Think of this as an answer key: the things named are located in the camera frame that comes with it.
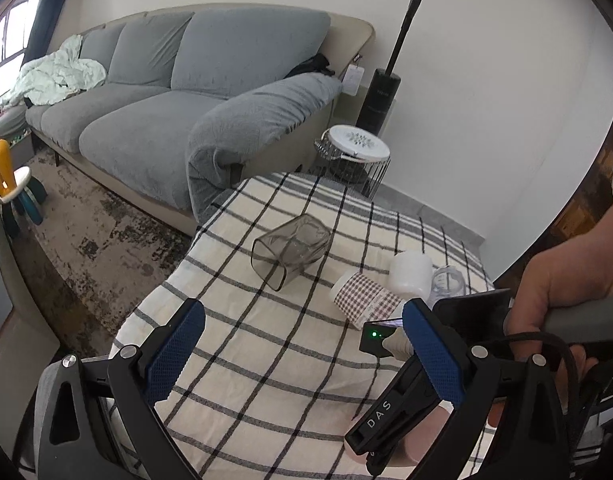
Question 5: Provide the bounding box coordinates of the window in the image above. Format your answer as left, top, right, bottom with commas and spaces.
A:
0, 0, 40, 106

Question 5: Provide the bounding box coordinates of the clear plastic cup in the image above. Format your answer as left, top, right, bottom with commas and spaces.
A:
431, 265, 470, 302

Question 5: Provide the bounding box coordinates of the grey sofa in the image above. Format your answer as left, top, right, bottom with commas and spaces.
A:
24, 7, 377, 237

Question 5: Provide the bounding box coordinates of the wooden cabinet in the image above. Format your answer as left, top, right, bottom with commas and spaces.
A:
553, 130, 613, 242

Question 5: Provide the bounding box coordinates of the black garment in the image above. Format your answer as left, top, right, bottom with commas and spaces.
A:
285, 52, 335, 80

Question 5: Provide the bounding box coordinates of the brown checkered paper cup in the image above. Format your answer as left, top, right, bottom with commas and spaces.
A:
331, 270, 405, 330

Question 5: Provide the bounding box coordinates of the black upright vacuum cleaner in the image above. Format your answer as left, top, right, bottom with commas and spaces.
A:
355, 0, 425, 137

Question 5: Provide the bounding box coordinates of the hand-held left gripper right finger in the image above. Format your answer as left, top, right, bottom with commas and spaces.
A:
401, 298, 571, 480

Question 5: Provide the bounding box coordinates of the black striped cream tablecloth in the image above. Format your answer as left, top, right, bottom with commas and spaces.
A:
109, 170, 497, 480

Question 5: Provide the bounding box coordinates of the wire basket side table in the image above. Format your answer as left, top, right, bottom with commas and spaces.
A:
313, 124, 392, 200

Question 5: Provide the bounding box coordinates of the white hang tag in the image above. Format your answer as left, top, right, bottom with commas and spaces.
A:
343, 63, 364, 96

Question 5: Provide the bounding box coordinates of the dark blue curtain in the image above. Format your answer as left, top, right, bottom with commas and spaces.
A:
25, 0, 71, 63

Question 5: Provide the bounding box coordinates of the yellow eared child stool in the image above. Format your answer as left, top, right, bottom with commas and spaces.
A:
0, 138, 48, 226

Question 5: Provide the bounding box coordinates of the light green blanket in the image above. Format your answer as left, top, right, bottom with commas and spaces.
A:
6, 34, 108, 107

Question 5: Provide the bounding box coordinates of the black cable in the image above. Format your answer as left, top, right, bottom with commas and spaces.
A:
504, 329, 595, 480

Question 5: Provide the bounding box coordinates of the grey transparent square cup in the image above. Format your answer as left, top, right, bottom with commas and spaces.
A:
251, 213, 333, 291

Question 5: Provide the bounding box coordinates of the person's right hand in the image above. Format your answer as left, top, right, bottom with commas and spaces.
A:
504, 204, 613, 337

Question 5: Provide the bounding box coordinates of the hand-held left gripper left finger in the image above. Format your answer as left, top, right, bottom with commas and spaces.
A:
34, 298, 207, 480

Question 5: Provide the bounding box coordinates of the white plastic cup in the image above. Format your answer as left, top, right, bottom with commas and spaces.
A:
389, 252, 434, 302

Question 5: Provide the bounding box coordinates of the mottled beige rug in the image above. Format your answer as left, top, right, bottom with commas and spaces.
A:
14, 145, 210, 343

